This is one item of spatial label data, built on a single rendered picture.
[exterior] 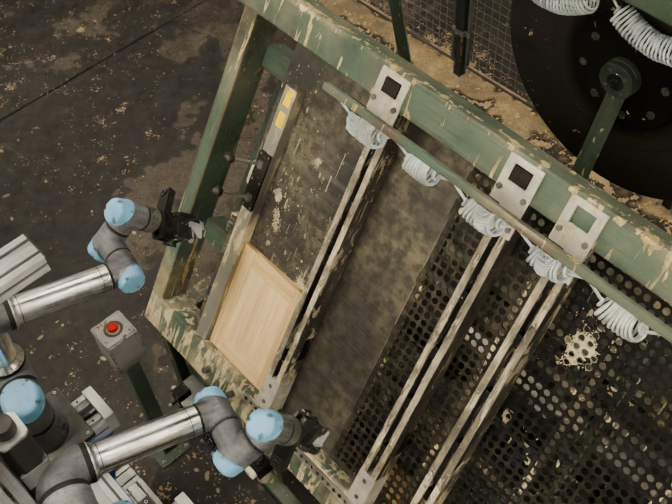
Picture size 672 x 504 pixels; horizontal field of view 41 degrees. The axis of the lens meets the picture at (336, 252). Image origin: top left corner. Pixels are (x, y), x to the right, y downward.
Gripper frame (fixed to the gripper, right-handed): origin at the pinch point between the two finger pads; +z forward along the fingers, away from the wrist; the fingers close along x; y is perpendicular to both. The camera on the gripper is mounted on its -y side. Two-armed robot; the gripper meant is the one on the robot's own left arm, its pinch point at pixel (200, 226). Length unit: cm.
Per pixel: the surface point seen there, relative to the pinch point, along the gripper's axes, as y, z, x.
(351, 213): 15, 7, 48
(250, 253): 5.6, 21.1, 0.9
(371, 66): -13, -9, 74
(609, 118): 10, 37, 117
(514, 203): 36, -3, 97
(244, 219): -3.4, 15.6, 5.4
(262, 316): 24.7, 27.3, -4.1
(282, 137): -17.5, 7.1, 31.7
